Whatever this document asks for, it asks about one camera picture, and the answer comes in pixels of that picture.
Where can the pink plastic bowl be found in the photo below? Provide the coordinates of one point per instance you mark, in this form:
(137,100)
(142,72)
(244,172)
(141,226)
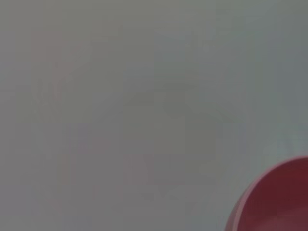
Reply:
(276,199)

